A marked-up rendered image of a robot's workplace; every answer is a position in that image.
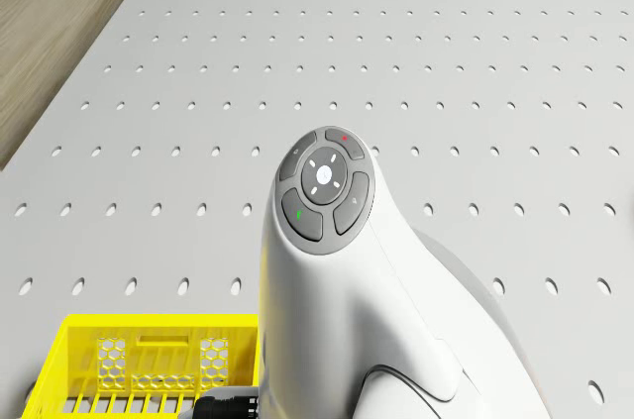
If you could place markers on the yellow basket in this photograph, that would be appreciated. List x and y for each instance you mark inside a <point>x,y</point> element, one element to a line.
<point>79,345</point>

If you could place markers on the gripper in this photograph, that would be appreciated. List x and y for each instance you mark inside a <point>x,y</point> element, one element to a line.
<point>228,404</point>

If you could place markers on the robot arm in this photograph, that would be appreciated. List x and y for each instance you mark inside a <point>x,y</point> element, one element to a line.
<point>356,300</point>

